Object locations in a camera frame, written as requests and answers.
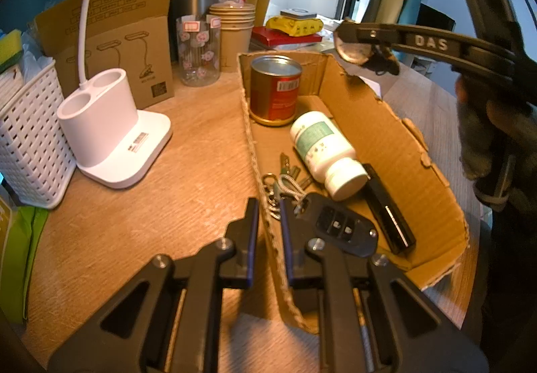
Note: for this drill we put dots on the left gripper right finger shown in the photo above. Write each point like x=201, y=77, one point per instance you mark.
x=372, y=318

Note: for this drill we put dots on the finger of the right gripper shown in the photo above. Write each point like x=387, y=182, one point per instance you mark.
x=418, y=36
x=473, y=62

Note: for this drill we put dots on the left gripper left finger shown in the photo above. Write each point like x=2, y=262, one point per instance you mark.
x=167, y=317

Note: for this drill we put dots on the cardboard box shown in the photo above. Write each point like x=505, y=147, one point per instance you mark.
x=398, y=152

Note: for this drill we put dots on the gloved right hand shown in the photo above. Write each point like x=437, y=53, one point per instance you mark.
x=498, y=149

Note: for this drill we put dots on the grey box on wipes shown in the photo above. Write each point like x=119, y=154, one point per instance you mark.
x=297, y=13

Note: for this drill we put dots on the red tin can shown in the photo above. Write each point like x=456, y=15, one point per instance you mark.
x=274, y=90

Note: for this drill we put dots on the red book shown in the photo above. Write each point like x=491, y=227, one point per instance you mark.
x=275, y=38

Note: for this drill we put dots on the black rectangular lighter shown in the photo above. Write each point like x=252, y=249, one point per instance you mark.
x=388, y=215

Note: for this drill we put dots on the black car key fob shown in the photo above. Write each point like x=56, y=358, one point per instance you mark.
x=338, y=225

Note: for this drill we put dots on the stack of paper cups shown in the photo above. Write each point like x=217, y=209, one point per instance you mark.
x=236, y=24

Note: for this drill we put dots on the white pill bottle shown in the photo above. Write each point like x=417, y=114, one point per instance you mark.
x=328, y=155

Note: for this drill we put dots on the patterned glass jar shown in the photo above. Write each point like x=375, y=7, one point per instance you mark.
x=198, y=40

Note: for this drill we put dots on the stainless steel thermos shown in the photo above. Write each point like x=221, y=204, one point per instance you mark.
x=179, y=8

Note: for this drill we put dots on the white desk lamp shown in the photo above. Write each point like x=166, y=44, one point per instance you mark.
x=114, y=143

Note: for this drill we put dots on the green bag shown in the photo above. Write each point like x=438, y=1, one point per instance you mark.
x=21, y=229

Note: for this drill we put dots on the white plastic basket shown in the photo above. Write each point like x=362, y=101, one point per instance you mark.
x=36, y=160

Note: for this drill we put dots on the brown lamp packaging box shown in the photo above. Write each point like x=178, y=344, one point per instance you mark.
x=127, y=34

